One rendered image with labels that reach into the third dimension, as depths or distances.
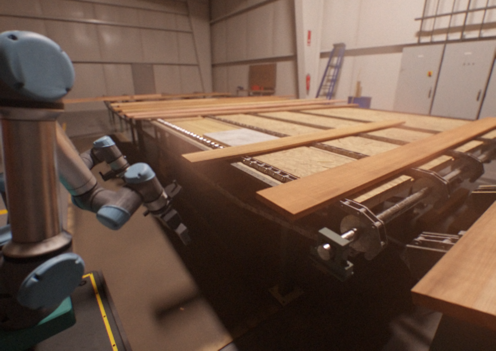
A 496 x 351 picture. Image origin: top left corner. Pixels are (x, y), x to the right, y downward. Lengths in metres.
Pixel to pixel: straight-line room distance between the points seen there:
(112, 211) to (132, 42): 13.33
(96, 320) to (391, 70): 7.46
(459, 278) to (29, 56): 0.86
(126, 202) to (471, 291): 0.77
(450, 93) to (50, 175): 6.42
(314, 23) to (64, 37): 10.12
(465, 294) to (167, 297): 1.53
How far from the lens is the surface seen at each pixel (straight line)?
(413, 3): 7.70
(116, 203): 0.75
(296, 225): 1.23
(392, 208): 1.21
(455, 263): 0.70
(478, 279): 0.64
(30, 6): 13.87
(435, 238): 0.91
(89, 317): 1.39
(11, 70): 0.55
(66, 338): 1.36
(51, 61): 0.58
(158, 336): 1.63
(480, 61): 6.41
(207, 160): 1.36
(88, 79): 13.57
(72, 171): 0.79
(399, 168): 1.42
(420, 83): 6.67
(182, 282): 1.86
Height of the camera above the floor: 1.29
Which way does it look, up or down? 19 degrees down
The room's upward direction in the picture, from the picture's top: straight up
